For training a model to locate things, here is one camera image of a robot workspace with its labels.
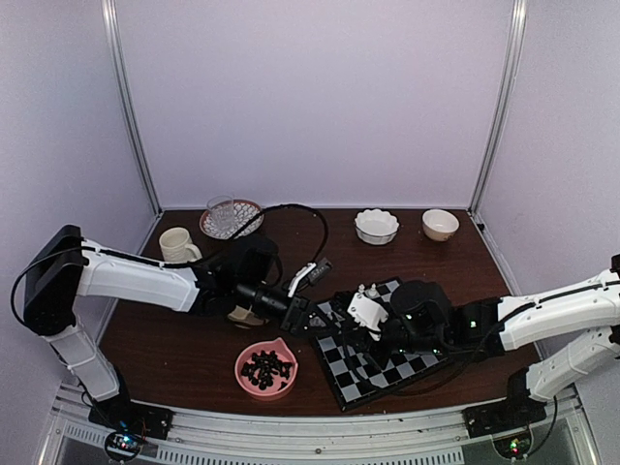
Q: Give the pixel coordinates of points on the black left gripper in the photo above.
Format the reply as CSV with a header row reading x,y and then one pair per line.
x,y
297,317

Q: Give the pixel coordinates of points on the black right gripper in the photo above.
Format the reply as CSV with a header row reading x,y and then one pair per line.
x,y
360,342

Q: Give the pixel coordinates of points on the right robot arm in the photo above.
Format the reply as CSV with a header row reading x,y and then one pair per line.
x,y
420,317

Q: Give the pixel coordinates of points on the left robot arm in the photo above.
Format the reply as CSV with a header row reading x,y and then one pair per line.
x,y
70,266

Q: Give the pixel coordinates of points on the black chess pieces pile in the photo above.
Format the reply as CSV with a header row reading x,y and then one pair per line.
x,y
263,368

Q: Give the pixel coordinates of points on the black and white chessboard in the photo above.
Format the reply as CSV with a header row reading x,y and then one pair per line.
x,y
353,381

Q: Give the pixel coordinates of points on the cream bowl with spout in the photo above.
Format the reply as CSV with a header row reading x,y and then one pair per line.
x,y
246,318

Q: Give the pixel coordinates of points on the pink bowl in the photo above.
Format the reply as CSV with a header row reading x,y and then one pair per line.
x,y
284,353

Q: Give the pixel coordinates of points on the white scalloped bowl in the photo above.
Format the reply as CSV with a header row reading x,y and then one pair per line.
x,y
376,227

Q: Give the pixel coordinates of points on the patterned saucer plate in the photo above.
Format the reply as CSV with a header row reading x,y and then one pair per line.
x,y
244,211

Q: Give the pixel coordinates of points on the small cream bowl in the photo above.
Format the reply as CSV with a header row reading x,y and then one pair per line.
x,y
439,225

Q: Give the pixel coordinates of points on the clear glass tumbler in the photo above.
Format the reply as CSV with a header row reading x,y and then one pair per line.
x,y
221,213

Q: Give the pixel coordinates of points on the white textured ceramic mug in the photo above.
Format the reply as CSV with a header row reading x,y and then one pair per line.
x,y
177,246

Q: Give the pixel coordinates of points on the aluminium front rail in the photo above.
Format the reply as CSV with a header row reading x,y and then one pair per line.
x,y
436,436

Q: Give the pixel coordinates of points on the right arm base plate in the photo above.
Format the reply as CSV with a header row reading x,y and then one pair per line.
x,y
505,415

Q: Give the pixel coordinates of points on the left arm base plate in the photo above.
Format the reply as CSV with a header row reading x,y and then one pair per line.
x,y
127,416

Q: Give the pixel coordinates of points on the aluminium frame post right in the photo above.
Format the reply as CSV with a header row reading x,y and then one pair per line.
x,y
514,48

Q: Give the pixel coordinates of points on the aluminium frame post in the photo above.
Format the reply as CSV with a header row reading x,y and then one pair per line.
x,y
112,28
514,48

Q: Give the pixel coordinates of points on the aluminium frame post left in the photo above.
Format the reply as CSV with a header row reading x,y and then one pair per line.
x,y
112,28

